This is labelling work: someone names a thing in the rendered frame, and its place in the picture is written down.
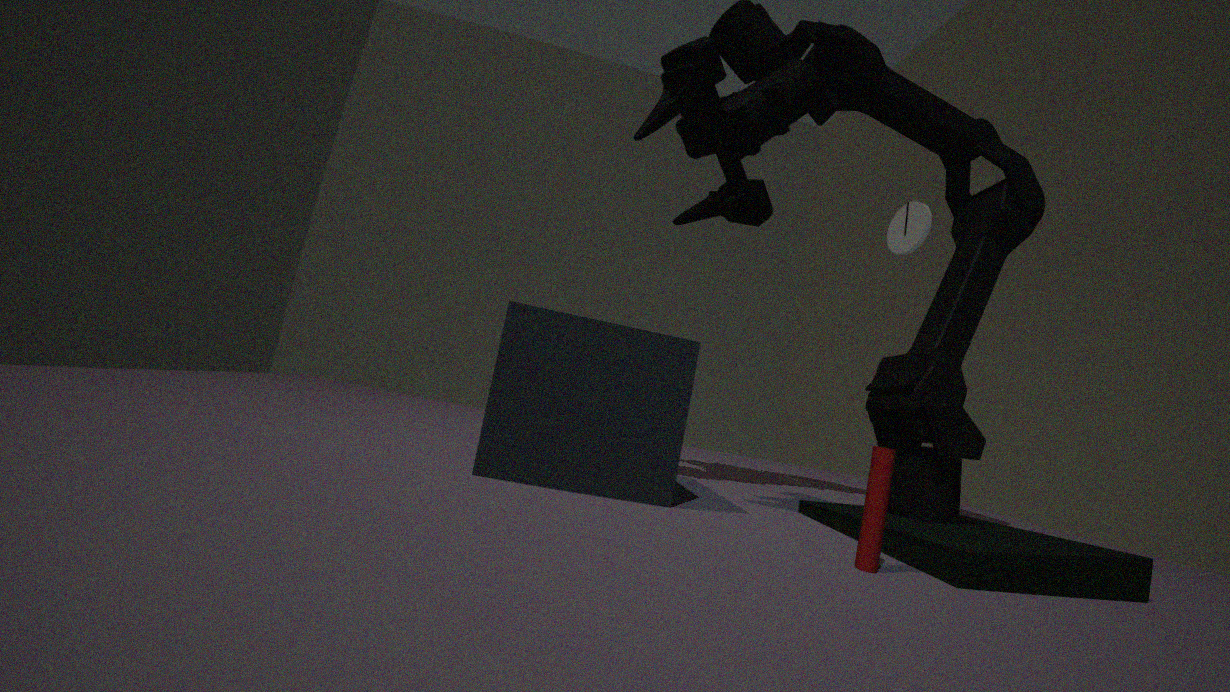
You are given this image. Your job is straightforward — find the red peg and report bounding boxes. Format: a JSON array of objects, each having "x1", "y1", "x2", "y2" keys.
[{"x1": 855, "y1": 446, "x2": 895, "y2": 574}]

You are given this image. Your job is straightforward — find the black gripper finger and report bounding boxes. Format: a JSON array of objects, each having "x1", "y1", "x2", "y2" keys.
[
  {"x1": 633, "y1": 63, "x2": 708, "y2": 141},
  {"x1": 673, "y1": 191, "x2": 753, "y2": 225}
]

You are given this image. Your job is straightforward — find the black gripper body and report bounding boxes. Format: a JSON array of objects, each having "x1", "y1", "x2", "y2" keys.
[{"x1": 661, "y1": 36, "x2": 792, "y2": 227}]

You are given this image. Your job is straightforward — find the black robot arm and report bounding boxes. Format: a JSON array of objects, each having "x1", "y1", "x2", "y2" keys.
[{"x1": 708, "y1": 0, "x2": 1046, "y2": 525}]

